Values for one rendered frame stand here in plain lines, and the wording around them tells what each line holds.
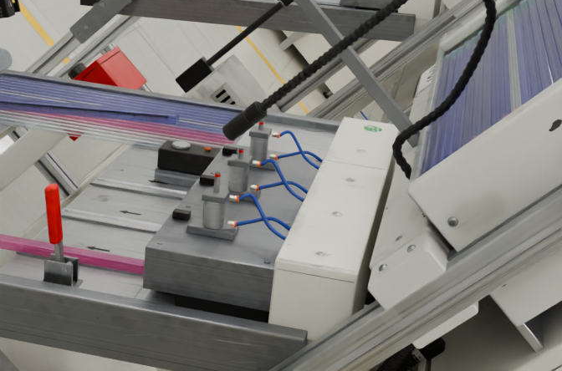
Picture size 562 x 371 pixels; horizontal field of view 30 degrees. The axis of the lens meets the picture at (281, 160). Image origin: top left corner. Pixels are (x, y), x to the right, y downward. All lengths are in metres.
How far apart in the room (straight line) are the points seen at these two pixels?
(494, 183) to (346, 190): 0.31
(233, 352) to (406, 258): 0.21
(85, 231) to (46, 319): 0.18
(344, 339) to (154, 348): 0.20
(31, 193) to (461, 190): 2.30
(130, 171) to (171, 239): 0.35
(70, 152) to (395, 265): 2.54
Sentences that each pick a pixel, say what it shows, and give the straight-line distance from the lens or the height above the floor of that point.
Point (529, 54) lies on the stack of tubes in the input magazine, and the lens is 1.11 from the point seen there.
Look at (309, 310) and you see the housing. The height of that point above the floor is 1.23.
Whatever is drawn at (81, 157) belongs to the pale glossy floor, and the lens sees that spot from 3.43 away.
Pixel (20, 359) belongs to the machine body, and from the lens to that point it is 1.67.
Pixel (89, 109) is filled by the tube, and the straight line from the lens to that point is 1.20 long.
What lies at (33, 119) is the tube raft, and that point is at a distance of 1.55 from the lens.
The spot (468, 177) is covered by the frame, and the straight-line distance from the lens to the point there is 0.91.
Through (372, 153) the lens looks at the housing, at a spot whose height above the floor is 1.27.
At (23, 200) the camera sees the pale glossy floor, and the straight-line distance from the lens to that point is 3.06.
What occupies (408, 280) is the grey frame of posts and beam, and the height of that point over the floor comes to 1.35.
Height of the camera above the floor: 1.64
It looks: 20 degrees down
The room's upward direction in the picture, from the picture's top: 53 degrees clockwise
